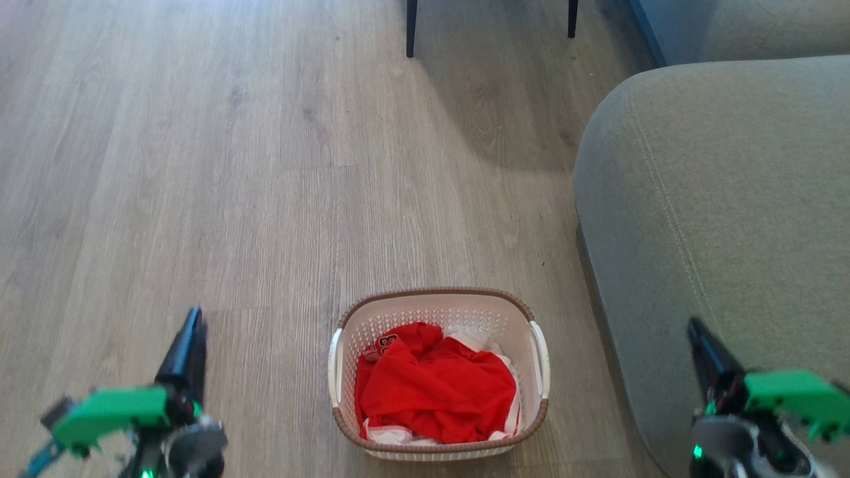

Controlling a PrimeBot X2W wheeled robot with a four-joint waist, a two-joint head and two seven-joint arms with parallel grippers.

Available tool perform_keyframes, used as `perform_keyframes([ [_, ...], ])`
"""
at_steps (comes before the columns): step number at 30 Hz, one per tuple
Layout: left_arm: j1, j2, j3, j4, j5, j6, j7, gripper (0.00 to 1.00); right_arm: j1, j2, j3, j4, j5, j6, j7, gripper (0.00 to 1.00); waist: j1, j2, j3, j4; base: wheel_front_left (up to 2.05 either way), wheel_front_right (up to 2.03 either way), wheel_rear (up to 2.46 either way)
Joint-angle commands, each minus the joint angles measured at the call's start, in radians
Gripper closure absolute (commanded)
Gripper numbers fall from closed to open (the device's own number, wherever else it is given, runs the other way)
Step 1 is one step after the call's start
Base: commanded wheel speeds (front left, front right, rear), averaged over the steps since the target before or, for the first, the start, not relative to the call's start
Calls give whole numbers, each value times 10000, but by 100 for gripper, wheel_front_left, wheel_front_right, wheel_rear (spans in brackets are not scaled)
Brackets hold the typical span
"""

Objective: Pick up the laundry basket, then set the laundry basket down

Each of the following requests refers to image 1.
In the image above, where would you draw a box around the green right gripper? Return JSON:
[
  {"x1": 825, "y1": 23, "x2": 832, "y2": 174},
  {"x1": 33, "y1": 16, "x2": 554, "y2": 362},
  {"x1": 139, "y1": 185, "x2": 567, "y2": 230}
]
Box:
[{"x1": 687, "y1": 317, "x2": 850, "y2": 443}]

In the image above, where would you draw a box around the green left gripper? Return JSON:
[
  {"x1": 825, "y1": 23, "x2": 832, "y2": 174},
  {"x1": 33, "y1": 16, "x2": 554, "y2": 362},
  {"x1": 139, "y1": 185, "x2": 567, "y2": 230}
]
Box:
[{"x1": 52, "y1": 306, "x2": 207, "y2": 459}]

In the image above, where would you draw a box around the white laundry basket brown rim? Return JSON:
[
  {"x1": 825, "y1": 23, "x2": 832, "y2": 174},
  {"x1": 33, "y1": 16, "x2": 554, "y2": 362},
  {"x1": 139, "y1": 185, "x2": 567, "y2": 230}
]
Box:
[{"x1": 327, "y1": 287, "x2": 551, "y2": 462}]

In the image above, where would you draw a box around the grey fabric sofa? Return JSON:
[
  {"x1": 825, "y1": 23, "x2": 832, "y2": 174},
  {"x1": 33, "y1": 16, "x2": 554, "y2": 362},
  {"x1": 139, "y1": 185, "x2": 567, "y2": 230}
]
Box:
[{"x1": 572, "y1": 55, "x2": 850, "y2": 478}]

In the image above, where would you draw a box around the white garment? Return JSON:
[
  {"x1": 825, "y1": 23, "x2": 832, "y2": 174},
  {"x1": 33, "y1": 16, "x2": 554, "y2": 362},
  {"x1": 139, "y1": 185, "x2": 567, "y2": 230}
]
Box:
[{"x1": 362, "y1": 327, "x2": 523, "y2": 445}]

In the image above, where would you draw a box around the red jersey garment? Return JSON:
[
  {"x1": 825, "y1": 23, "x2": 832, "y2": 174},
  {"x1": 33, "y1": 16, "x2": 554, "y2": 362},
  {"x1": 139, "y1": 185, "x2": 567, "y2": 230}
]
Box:
[{"x1": 354, "y1": 322, "x2": 519, "y2": 444}]

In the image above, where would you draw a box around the grey sofa cushion section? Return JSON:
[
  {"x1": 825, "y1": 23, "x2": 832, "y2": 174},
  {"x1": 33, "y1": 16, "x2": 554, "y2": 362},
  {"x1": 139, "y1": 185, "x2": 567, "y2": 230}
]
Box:
[{"x1": 630, "y1": 0, "x2": 850, "y2": 68}]

